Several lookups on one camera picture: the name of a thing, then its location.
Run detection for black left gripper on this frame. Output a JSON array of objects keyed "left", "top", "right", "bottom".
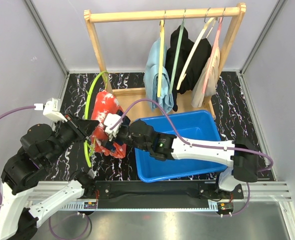
[{"left": 44, "top": 110, "right": 101, "bottom": 165}]

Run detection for lime green hanger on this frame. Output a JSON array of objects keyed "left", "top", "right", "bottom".
[{"left": 83, "top": 70, "right": 109, "bottom": 168}]

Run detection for red white patterned trousers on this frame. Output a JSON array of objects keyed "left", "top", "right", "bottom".
[{"left": 91, "top": 90, "right": 127, "bottom": 159}]

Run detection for light blue trousers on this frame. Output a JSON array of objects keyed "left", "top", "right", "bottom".
[{"left": 143, "top": 37, "right": 175, "bottom": 115}]

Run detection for black trousers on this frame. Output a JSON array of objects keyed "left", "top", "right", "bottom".
[
  {"left": 178, "top": 38, "right": 212, "bottom": 94},
  {"left": 165, "top": 25, "right": 191, "bottom": 112}
]

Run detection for yellow hanger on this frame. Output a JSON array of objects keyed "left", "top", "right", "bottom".
[{"left": 157, "top": 20, "right": 165, "bottom": 98}]

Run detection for mint green hanger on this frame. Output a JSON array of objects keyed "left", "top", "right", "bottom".
[{"left": 169, "top": 18, "right": 185, "bottom": 93}]

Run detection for cream white hanger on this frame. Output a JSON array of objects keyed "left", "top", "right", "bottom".
[{"left": 176, "top": 16, "right": 217, "bottom": 91}]

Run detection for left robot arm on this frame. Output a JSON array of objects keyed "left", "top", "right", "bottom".
[{"left": 0, "top": 114, "right": 99, "bottom": 240}]

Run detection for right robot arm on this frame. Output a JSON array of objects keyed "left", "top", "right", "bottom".
[{"left": 103, "top": 110, "right": 259, "bottom": 198}]

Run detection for beige trousers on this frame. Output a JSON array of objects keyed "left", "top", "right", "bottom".
[{"left": 191, "top": 47, "right": 221, "bottom": 108}]

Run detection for pink hanger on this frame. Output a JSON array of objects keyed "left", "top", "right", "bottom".
[{"left": 202, "top": 17, "right": 223, "bottom": 94}]

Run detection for wooden clothes rack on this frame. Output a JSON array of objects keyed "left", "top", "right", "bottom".
[{"left": 83, "top": 2, "right": 247, "bottom": 109}]

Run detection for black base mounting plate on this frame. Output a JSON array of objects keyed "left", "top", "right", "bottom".
[{"left": 81, "top": 180, "right": 244, "bottom": 211}]

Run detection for blue plastic bin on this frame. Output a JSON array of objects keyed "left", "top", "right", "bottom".
[{"left": 135, "top": 110, "right": 226, "bottom": 183}]

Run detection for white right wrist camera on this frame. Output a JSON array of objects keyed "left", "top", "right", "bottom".
[{"left": 103, "top": 113, "right": 122, "bottom": 137}]

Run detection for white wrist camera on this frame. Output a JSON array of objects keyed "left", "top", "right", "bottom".
[
  {"left": 103, "top": 113, "right": 122, "bottom": 137},
  {"left": 34, "top": 97, "right": 68, "bottom": 123}
]

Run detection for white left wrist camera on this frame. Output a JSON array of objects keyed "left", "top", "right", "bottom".
[{"left": 34, "top": 97, "right": 68, "bottom": 123}]

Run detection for purple floor cable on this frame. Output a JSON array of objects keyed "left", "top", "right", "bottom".
[{"left": 48, "top": 213, "right": 92, "bottom": 240}]

